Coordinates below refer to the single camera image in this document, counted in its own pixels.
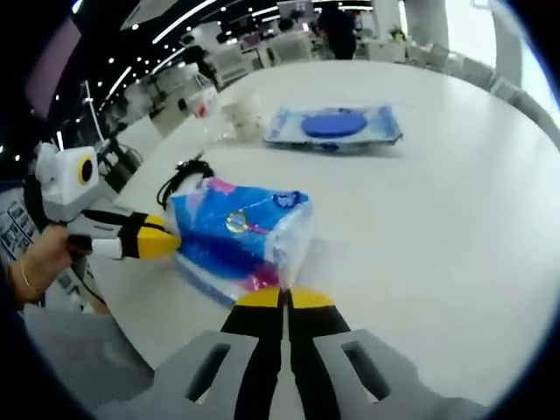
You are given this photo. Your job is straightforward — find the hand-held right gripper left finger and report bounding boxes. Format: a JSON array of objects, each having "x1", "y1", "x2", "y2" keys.
[{"x1": 152, "y1": 286, "x2": 285, "y2": 420}]

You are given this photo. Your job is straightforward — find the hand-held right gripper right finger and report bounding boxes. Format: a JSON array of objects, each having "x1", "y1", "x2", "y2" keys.
[{"x1": 286, "y1": 286, "x2": 443, "y2": 420}]

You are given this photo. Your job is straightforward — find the blue tissue pack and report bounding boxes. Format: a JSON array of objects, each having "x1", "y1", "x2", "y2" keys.
[{"x1": 168, "y1": 176, "x2": 317, "y2": 307}]

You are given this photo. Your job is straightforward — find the clear plastic water bottle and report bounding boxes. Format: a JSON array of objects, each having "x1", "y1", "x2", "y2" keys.
[{"x1": 185, "y1": 77, "x2": 224, "y2": 136}]

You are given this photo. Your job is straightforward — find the white paper cup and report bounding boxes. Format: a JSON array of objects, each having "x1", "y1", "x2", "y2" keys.
[{"x1": 221, "y1": 97, "x2": 266, "y2": 140}]

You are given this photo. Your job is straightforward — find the wet wipes pack blue lid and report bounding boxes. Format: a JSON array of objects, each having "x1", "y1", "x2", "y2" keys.
[{"x1": 262, "y1": 103, "x2": 404, "y2": 158}]

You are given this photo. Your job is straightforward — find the person's left hand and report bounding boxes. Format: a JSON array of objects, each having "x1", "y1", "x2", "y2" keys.
[{"x1": 30, "y1": 223, "x2": 75, "y2": 292}]

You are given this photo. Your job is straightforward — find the photo display board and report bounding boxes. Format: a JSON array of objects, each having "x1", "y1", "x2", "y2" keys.
[{"x1": 0, "y1": 199, "x2": 32, "y2": 256}]

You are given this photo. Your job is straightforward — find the thin desk monitor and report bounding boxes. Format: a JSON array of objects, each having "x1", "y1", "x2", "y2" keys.
[{"x1": 80, "y1": 80, "x2": 111, "y2": 146}]

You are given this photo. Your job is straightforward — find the white office chair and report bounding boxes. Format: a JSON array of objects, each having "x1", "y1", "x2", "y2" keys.
[{"x1": 215, "y1": 46, "x2": 247, "y2": 85}]

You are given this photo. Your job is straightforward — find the gold bracelet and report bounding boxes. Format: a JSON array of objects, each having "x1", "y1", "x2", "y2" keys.
[{"x1": 18, "y1": 261, "x2": 44, "y2": 299}]

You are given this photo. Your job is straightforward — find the pink wall panel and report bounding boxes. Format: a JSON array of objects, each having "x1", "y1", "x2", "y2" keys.
[{"x1": 24, "y1": 25, "x2": 85, "y2": 120}]

